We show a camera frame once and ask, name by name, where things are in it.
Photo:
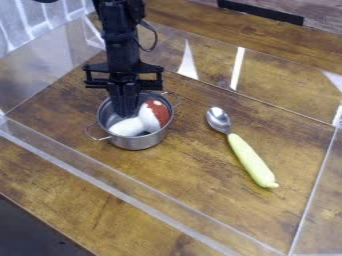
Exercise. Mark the red and white toy mushroom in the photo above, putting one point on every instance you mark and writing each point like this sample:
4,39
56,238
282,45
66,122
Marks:
151,119

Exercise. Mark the small silver pot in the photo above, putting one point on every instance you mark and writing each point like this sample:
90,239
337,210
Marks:
107,118

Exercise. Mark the spoon with yellow handle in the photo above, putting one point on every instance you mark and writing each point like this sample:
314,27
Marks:
253,163

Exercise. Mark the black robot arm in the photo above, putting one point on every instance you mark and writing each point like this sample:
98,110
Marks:
121,16

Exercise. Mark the black bar on table edge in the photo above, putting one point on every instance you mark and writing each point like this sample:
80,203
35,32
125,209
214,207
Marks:
261,12

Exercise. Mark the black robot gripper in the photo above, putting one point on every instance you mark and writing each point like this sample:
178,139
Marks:
123,68

